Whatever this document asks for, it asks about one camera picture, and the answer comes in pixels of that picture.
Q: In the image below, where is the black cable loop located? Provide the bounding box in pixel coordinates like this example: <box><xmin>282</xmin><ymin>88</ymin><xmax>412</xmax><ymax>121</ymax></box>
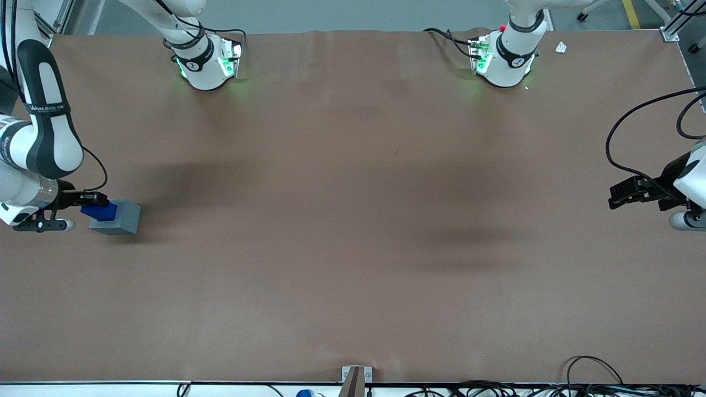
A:
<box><xmin>566</xmin><ymin>355</ymin><xmax>624</xmax><ymax>387</ymax></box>

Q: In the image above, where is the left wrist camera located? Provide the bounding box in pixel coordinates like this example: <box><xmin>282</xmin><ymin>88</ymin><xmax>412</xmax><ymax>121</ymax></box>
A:
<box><xmin>668</xmin><ymin>209</ymin><xmax>706</xmax><ymax>232</ymax></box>

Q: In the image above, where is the brown paper table cover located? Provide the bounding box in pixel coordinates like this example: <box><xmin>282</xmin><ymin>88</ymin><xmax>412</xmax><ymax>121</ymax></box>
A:
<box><xmin>0</xmin><ymin>29</ymin><xmax>706</xmax><ymax>385</ymax></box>

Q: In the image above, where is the long black left arm cable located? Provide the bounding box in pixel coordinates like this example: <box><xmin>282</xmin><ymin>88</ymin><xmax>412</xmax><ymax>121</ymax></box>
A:
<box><xmin>605</xmin><ymin>87</ymin><xmax>706</xmax><ymax>188</ymax></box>

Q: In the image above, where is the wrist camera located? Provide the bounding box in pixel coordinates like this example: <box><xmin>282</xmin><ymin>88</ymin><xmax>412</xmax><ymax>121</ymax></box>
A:
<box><xmin>668</xmin><ymin>209</ymin><xmax>706</xmax><ymax>232</ymax></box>
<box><xmin>12</xmin><ymin>217</ymin><xmax>77</xmax><ymax>233</ymax></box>

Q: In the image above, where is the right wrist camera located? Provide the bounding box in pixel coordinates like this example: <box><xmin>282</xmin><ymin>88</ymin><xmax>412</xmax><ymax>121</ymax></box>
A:
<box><xmin>12</xmin><ymin>217</ymin><xmax>77</xmax><ymax>233</ymax></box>

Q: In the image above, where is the black base cable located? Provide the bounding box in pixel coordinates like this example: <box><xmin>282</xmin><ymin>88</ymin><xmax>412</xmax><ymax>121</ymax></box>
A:
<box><xmin>423</xmin><ymin>27</ymin><xmax>477</xmax><ymax>59</ymax></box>
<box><xmin>157</xmin><ymin>0</ymin><xmax>248</xmax><ymax>62</ymax></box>

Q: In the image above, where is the white chair leg with caster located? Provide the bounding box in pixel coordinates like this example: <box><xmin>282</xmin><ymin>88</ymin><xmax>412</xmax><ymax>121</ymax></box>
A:
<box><xmin>575</xmin><ymin>0</ymin><xmax>614</xmax><ymax>23</ymax></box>

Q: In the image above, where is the camera mount post with plate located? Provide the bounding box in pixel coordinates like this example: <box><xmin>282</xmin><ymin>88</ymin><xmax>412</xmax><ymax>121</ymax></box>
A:
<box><xmin>341</xmin><ymin>365</ymin><xmax>373</xmax><ymax>397</ymax></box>

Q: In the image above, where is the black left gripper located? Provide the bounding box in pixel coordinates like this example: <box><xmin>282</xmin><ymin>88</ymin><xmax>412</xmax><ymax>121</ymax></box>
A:
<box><xmin>608</xmin><ymin>153</ymin><xmax>693</xmax><ymax>213</ymax></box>

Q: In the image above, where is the blue plastic part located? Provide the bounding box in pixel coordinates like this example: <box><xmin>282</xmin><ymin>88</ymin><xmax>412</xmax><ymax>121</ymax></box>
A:
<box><xmin>81</xmin><ymin>200</ymin><xmax>119</xmax><ymax>223</ymax></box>

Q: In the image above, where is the aluminium frame profile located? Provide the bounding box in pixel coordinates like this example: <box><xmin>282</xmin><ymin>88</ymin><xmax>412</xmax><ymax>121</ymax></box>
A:
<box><xmin>659</xmin><ymin>0</ymin><xmax>706</xmax><ymax>43</ymax></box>
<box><xmin>33</xmin><ymin>0</ymin><xmax>75</xmax><ymax>50</ymax></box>

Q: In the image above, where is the black cable bundle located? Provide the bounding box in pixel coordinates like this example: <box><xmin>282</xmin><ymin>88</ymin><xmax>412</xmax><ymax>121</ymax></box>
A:
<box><xmin>405</xmin><ymin>379</ymin><xmax>706</xmax><ymax>397</ymax></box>

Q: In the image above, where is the short black curved cable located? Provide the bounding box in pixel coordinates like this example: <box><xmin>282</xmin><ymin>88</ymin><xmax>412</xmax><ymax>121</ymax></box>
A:
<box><xmin>676</xmin><ymin>92</ymin><xmax>706</xmax><ymax>140</ymax></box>

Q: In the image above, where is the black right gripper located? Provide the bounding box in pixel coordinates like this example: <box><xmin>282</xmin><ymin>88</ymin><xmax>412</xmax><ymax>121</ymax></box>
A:
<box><xmin>54</xmin><ymin>189</ymin><xmax>110</xmax><ymax>213</ymax></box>

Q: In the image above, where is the gray square base block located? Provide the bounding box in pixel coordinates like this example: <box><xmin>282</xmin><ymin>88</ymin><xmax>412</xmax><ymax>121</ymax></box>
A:
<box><xmin>89</xmin><ymin>199</ymin><xmax>142</xmax><ymax>237</ymax></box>

